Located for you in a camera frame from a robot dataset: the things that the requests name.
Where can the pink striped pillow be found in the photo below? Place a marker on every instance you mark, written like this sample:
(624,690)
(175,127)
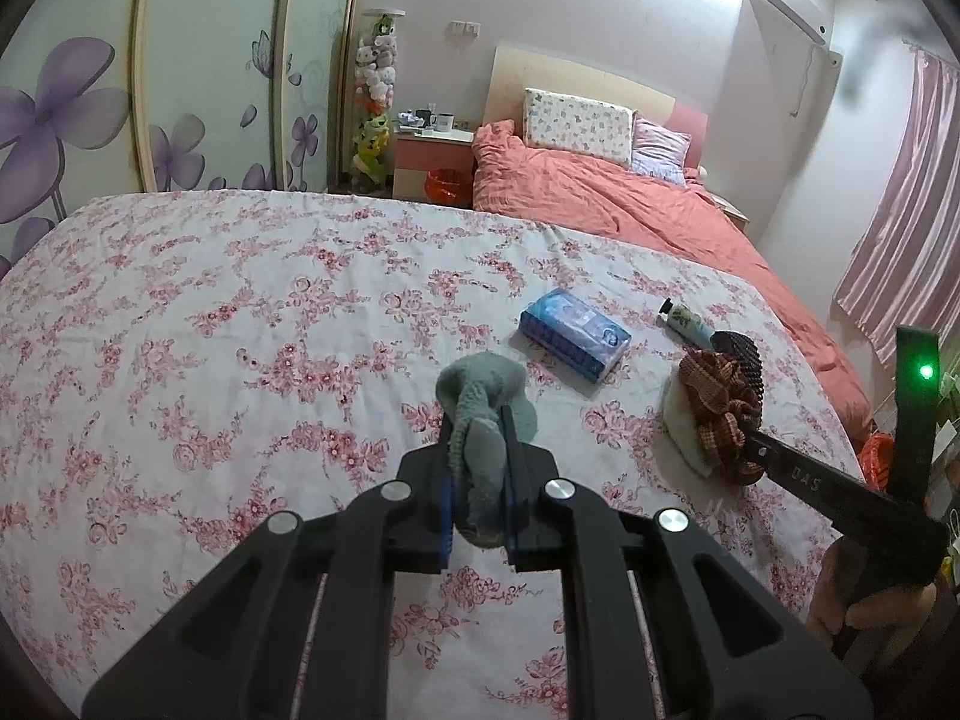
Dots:
(660,150)

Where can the green hand cream tube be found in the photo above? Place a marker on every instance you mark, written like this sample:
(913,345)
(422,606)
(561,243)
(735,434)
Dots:
(686,321)

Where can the cream pink headboard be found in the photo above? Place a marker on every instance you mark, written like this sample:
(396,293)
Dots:
(570,75)

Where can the white wall socket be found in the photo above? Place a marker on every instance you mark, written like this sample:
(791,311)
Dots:
(466,26)

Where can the black hair brush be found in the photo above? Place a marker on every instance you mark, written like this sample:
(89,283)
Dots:
(742,360)

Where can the pink white nightstand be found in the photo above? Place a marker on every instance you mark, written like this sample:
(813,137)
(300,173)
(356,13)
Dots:
(431,154)
(731,214)

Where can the white mug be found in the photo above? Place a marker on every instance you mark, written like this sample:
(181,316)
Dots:
(442,123)

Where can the orange plastic basket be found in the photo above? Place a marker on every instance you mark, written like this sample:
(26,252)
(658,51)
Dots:
(874,461)

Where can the black mug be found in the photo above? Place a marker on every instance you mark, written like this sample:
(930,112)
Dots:
(423,118)

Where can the brown plaid scrunchie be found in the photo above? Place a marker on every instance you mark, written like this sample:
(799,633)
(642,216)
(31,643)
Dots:
(716,405)

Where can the grey-green sock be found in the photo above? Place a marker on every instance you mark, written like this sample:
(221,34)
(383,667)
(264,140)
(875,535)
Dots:
(480,397)

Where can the white floral pillow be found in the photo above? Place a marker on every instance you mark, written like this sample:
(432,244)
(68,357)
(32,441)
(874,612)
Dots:
(577,124)

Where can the pink striped curtain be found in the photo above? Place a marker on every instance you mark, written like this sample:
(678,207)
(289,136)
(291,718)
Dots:
(915,202)

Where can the bed with orange duvet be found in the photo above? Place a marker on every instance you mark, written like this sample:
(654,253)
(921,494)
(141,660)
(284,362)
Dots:
(637,210)

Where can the blue tissue pack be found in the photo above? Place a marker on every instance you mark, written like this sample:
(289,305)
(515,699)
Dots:
(574,330)

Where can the white soft pad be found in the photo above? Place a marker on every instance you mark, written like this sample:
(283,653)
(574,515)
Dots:
(679,427)

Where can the pink floral tablecloth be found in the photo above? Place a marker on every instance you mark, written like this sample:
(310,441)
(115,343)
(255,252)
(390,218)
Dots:
(225,360)

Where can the plush toy display tube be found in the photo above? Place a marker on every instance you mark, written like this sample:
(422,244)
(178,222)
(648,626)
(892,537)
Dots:
(375,75)

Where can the small orange bin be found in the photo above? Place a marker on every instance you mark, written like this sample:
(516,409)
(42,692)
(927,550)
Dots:
(448,186)

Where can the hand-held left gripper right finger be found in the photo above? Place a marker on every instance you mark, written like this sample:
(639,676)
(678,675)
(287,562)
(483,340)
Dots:
(525,532)

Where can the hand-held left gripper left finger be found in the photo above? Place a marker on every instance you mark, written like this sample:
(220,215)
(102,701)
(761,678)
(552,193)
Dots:
(427,525)

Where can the person's right hand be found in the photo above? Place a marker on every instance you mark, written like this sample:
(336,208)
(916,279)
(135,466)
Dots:
(877,607)

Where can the white air conditioner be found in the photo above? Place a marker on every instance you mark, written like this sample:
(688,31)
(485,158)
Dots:
(795,11)

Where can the wardrobe with purple flowers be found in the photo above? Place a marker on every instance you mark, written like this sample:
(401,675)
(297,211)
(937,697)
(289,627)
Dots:
(202,52)

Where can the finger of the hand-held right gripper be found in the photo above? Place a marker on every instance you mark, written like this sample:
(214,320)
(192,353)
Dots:
(810,476)

